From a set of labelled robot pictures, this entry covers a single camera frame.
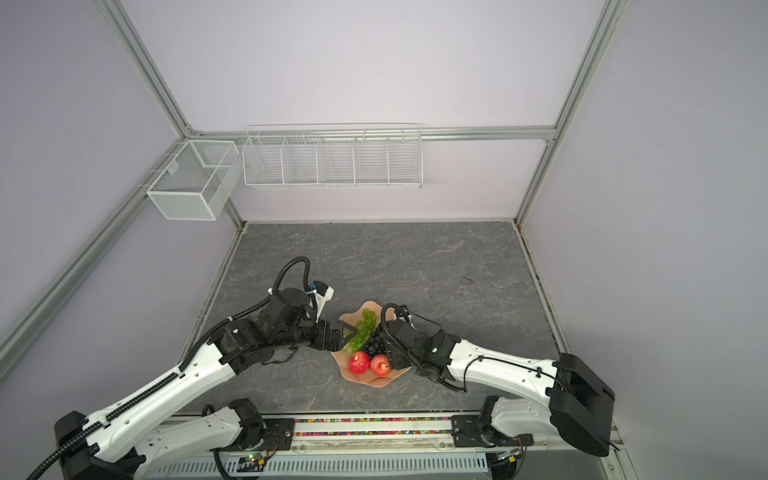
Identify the small white mesh basket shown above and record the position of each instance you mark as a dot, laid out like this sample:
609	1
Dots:
197	181

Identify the beige wavy fruit bowl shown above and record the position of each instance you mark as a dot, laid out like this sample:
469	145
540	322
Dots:
342	358

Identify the aluminium front rail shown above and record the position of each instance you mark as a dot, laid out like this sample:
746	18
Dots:
372	435

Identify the red fake apple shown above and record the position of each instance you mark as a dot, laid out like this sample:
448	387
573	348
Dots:
359	363
380	365

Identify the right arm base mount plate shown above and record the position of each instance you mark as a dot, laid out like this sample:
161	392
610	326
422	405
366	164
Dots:
467	431

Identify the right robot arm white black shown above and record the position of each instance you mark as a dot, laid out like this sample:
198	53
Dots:
561	396

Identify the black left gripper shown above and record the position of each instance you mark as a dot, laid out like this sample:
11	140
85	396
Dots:
323	343

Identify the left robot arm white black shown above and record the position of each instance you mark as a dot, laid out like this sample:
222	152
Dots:
199	371

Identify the dark purple fake grape bunch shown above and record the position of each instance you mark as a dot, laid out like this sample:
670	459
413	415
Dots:
375	345

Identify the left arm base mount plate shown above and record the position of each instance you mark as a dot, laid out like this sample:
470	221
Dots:
272	434

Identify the green fake grape bunch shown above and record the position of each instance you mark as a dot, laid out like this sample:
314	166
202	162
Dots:
365	329

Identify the long white wire basket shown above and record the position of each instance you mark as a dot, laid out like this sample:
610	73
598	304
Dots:
376	155

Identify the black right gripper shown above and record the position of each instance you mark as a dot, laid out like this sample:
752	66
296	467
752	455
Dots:
397	360

